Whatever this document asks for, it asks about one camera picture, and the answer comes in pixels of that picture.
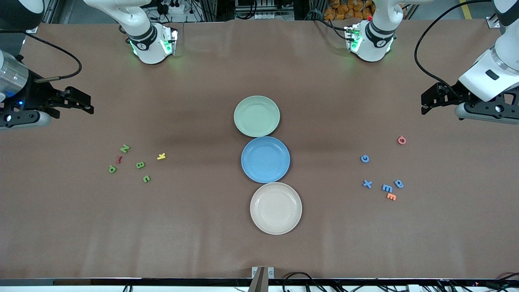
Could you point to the white power strip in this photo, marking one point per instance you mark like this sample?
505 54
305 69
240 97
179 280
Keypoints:
173 7

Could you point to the blue foam letter a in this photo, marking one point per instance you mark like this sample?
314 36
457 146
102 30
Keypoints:
399 183

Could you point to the metal corner bracket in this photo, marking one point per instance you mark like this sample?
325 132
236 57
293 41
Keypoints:
494 22

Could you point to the blue foam letter X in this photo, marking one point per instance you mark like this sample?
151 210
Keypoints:
367 184

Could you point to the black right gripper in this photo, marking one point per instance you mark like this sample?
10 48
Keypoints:
35 96

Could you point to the metal table edge bracket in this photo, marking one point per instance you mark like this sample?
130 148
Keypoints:
262 273

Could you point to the blue foam letter G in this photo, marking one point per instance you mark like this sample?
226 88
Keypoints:
365 158

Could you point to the orange foam letter E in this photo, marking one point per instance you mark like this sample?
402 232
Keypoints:
391 197

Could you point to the yellow foam letter K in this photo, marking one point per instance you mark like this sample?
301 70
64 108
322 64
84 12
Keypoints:
161 156

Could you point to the brown table cover sheet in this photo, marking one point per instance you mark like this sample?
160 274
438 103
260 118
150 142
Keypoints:
202 227

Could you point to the green foam letter B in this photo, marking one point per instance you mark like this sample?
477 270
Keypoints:
140 165

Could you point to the green foam letter P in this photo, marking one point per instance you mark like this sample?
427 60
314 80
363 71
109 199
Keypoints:
112 168

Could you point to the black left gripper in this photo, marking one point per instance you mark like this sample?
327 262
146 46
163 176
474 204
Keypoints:
453 93

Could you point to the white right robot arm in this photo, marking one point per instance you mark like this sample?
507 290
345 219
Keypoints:
146 24

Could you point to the silver arm base connector box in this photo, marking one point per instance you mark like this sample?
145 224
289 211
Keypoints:
169 40
352 38

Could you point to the blue round plate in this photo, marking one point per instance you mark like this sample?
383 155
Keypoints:
265 159

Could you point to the pale green round plate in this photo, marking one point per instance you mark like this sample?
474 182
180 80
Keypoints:
256 116

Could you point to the red foam letter G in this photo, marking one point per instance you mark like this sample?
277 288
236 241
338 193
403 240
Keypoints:
401 140

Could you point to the beige round plate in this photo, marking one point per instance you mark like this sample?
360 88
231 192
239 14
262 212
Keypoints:
275 208

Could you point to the green foam letter N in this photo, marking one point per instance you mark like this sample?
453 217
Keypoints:
125 148

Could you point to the blue foam letter M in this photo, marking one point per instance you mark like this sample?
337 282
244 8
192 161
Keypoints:
387 188

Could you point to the orange packaged goods pile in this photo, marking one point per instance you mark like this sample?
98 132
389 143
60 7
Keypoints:
344 10

